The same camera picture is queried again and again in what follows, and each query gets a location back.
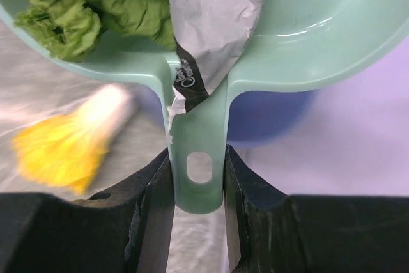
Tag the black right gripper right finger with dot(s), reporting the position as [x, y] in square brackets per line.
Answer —
[270, 231]

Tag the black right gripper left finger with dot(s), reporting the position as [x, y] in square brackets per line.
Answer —
[125, 228]

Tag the teal dustpan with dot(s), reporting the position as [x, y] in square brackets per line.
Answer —
[298, 45]

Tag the green paper scrap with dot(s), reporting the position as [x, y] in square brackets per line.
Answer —
[70, 29]

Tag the grey paper scrap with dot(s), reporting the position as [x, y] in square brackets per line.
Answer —
[210, 37]

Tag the blue plastic bucket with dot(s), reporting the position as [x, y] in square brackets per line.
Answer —
[258, 117]

